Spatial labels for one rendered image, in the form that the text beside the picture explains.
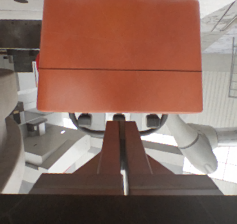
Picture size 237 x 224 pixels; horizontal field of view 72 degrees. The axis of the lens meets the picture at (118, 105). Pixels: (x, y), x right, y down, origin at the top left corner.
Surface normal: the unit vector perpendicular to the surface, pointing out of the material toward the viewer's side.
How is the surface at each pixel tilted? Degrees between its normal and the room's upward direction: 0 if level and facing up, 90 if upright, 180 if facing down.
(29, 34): 90
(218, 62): 90
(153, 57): 97
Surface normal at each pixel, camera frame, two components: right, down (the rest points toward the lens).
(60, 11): 0.01, 0.13
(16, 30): 0.39, 0.23
